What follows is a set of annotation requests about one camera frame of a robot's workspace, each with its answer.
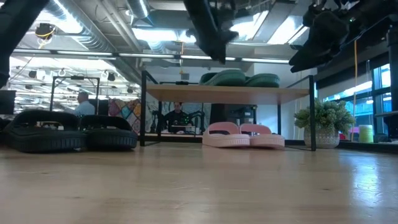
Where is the black aluminium rig frame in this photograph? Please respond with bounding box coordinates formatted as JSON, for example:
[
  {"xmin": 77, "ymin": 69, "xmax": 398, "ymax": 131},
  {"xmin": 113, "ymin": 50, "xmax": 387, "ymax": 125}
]
[{"xmin": 386, "ymin": 26, "xmax": 398, "ymax": 139}]

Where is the black monitor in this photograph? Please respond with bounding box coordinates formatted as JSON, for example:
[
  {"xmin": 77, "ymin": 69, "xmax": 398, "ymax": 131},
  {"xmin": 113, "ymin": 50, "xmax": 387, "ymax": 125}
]
[{"xmin": 0, "ymin": 90, "xmax": 17, "ymax": 116}]

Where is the wooden shelf black metal frame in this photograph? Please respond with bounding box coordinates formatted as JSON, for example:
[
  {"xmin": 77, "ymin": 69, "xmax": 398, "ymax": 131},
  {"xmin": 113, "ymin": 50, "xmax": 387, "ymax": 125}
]
[{"xmin": 139, "ymin": 70, "xmax": 318, "ymax": 152}]

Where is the yellow hanging cable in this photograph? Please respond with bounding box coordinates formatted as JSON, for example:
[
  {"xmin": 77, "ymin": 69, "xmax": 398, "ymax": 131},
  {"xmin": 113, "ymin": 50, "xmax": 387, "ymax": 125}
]
[{"xmin": 352, "ymin": 39, "xmax": 359, "ymax": 142}]

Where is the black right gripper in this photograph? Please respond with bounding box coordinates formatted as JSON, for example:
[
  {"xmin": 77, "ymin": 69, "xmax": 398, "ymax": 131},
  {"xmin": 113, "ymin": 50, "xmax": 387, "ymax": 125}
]
[{"xmin": 288, "ymin": 2, "xmax": 352, "ymax": 74}]

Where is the green rubber slide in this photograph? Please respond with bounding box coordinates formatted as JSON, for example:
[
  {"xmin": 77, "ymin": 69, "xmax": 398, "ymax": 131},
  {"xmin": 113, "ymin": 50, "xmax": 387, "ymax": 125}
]
[
  {"xmin": 244, "ymin": 73, "xmax": 281, "ymax": 88},
  {"xmin": 198, "ymin": 69, "xmax": 249, "ymax": 87}
]

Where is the dark cabinet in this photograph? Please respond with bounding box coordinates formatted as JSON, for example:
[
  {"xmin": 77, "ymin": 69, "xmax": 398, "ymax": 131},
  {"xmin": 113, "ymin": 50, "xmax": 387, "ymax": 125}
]
[{"xmin": 209, "ymin": 103, "xmax": 258, "ymax": 126}]

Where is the black background rig frame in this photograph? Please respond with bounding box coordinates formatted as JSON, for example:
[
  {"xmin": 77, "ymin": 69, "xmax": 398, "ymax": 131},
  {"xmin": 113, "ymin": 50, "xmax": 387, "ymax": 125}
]
[{"xmin": 49, "ymin": 75, "xmax": 101, "ymax": 116}]

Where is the pink rubber slide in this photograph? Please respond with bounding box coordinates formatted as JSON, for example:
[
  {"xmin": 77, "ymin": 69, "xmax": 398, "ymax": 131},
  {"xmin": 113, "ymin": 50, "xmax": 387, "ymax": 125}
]
[
  {"xmin": 239, "ymin": 123, "xmax": 286, "ymax": 149},
  {"xmin": 201, "ymin": 121, "xmax": 251, "ymax": 148}
]

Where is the potted green plant white pot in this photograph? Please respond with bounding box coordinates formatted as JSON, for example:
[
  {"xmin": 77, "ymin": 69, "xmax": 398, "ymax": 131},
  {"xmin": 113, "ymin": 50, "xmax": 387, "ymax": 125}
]
[{"xmin": 293, "ymin": 98, "xmax": 357, "ymax": 149}]

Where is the person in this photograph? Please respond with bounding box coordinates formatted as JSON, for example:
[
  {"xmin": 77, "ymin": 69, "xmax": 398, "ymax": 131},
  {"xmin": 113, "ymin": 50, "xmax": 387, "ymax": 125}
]
[
  {"xmin": 73, "ymin": 91, "xmax": 96, "ymax": 118},
  {"xmin": 162, "ymin": 101, "xmax": 191, "ymax": 134}
]

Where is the colourful patchwork panel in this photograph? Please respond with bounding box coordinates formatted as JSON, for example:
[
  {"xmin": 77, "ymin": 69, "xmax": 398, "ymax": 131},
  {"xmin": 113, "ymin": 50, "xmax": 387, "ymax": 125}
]
[{"xmin": 108, "ymin": 98, "xmax": 142, "ymax": 135}]

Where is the overhead light bar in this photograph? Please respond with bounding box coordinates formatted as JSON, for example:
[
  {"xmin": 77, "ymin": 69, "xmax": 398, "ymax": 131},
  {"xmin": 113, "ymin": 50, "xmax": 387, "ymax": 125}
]
[{"xmin": 11, "ymin": 49, "xmax": 290, "ymax": 65}]

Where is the black ceiling-mounted device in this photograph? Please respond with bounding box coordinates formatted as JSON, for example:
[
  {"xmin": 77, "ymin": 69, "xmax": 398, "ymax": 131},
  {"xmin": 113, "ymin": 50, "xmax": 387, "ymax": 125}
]
[{"xmin": 34, "ymin": 22, "xmax": 57, "ymax": 40}]

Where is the low black side table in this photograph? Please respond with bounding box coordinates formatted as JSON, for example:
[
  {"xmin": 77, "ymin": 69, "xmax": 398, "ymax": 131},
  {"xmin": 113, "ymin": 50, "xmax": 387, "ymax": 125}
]
[{"xmin": 337, "ymin": 139, "xmax": 398, "ymax": 154}]

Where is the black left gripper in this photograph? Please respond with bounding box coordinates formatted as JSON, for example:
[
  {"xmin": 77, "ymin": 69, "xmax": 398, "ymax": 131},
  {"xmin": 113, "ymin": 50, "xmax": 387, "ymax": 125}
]
[{"xmin": 182, "ymin": 0, "xmax": 241, "ymax": 65}]

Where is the black rubber slide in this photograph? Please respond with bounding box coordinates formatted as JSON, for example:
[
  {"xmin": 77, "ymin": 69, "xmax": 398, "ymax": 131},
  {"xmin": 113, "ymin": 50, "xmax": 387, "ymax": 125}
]
[
  {"xmin": 80, "ymin": 114, "xmax": 139, "ymax": 151},
  {"xmin": 3, "ymin": 109, "xmax": 88, "ymax": 154}
]

